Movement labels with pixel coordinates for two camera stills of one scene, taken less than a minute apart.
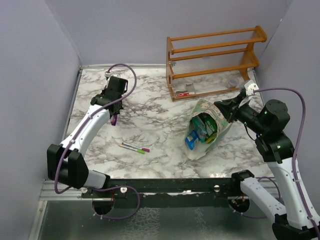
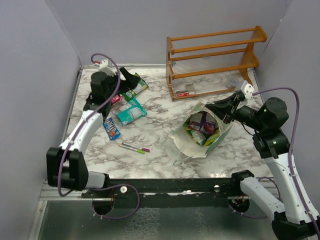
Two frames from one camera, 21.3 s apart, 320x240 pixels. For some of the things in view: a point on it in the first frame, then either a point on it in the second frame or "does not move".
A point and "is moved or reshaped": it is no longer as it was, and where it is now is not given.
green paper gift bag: [202, 106] is moved or reshaped
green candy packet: [210, 123] → [141, 85]
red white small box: [184, 94] does not move
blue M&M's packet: [190, 139] → [110, 128]
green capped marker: [137, 150] does not move
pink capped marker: [145, 149] does not move
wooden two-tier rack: [211, 63] does not move
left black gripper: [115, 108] → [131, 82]
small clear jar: [233, 82] does not move
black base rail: [169, 192] does not move
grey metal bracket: [190, 88] does not move
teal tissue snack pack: [200, 127] → [129, 112]
